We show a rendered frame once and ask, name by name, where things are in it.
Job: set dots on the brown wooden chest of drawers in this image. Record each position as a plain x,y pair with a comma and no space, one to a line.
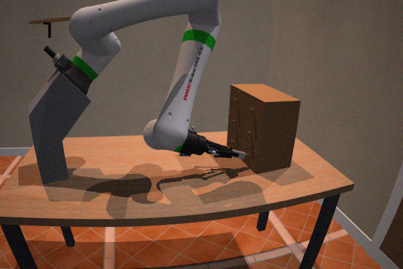
279,126

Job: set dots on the dark brown drawer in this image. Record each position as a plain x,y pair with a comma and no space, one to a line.
251,155
252,133
254,110
236,121
238,101
234,140

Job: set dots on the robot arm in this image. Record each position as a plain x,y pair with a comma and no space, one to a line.
92,28

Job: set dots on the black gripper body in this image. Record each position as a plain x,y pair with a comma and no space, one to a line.
203,146

